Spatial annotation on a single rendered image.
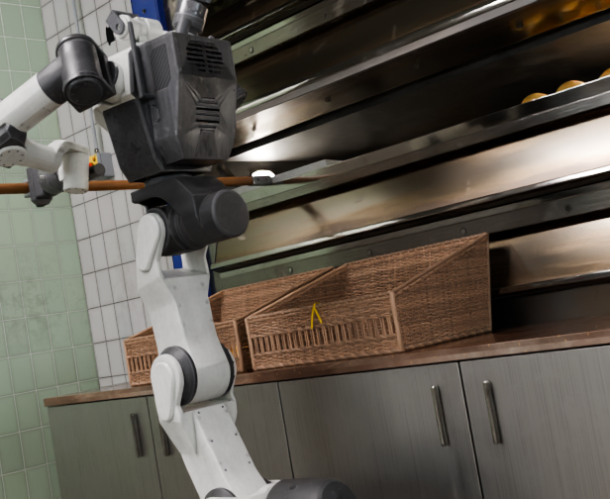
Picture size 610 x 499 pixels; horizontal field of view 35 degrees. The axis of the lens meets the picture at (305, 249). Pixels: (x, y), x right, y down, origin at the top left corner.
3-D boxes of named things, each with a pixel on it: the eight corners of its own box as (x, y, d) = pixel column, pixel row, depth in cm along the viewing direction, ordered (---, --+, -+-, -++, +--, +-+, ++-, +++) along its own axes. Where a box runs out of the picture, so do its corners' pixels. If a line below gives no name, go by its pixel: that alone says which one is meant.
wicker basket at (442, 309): (360, 348, 311) (346, 262, 313) (510, 328, 272) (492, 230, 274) (249, 371, 276) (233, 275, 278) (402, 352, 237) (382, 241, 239)
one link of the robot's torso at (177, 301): (244, 395, 238) (220, 206, 239) (188, 408, 225) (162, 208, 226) (204, 396, 248) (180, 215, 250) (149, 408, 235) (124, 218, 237)
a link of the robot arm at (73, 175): (45, 194, 257) (67, 185, 250) (46, 155, 260) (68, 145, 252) (81, 202, 265) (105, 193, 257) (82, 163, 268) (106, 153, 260)
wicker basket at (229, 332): (235, 364, 352) (223, 289, 354) (352, 349, 314) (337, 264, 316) (126, 387, 317) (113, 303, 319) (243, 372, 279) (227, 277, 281)
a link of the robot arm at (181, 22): (207, 28, 279) (197, 65, 278) (170, 20, 279) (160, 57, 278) (201, 14, 267) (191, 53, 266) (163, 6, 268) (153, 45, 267)
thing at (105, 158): (101, 181, 407) (97, 157, 408) (115, 175, 400) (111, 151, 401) (86, 181, 402) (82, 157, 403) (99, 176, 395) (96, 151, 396)
